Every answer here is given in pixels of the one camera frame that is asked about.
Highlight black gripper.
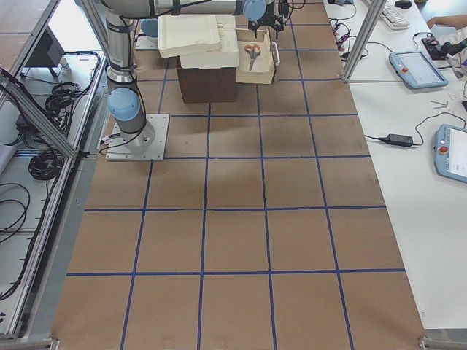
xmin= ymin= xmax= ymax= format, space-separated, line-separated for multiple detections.
xmin=248 ymin=13 xmax=285 ymax=39

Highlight orange grey scissors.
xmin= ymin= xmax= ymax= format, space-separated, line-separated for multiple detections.
xmin=244 ymin=44 xmax=261 ymax=71

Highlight wooden drawer with white handle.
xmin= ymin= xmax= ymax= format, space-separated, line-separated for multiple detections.
xmin=236 ymin=28 xmax=280 ymax=85

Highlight person forearm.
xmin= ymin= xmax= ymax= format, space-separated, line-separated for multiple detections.
xmin=427 ymin=15 xmax=467 ymax=29

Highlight dark brown drawer cabinet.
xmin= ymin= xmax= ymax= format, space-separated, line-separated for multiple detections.
xmin=177 ymin=57 xmax=237 ymax=104

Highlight cream plastic storage box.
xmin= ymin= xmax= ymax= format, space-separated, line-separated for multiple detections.
xmin=180 ymin=14 xmax=241 ymax=70

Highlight white keyboard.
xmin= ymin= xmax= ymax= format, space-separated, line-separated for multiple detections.
xmin=380 ymin=1 xmax=410 ymax=31

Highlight black computer mouse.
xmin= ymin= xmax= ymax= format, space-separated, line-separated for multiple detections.
xmin=394 ymin=0 xmax=412 ymax=9

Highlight blue teach pendant far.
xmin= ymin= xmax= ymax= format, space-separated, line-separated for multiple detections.
xmin=389 ymin=51 xmax=449 ymax=89

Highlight blue teach pendant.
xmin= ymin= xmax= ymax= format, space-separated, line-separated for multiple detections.
xmin=434 ymin=124 xmax=467 ymax=183
xmin=389 ymin=51 xmax=449 ymax=89

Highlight black power adapter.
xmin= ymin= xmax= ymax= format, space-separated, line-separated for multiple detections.
xmin=378 ymin=133 xmax=414 ymax=147

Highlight blue teach pendant near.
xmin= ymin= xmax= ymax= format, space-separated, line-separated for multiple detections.
xmin=434 ymin=124 xmax=467 ymax=183

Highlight black monitor box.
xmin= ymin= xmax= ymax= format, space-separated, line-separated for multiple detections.
xmin=26 ymin=26 xmax=64 ymax=77

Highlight aluminium frame post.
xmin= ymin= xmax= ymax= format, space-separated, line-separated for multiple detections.
xmin=341 ymin=0 xmax=386 ymax=82

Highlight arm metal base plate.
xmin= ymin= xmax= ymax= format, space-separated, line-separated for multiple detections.
xmin=105 ymin=114 xmax=169 ymax=161
xmin=136 ymin=33 xmax=158 ymax=51

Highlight coiled black cable upper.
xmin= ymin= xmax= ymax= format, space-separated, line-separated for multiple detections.
xmin=44 ymin=82 xmax=82 ymax=120

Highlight coiled black cable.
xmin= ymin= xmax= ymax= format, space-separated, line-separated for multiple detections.
xmin=28 ymin=149 xmax=61 ymax=182
xmin=44 ymin=82 xmax=82 ymax=120

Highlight coiled black cable lower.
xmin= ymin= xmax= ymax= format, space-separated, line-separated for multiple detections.
xmin=28 ymin=149 xmax=61 ymax=182

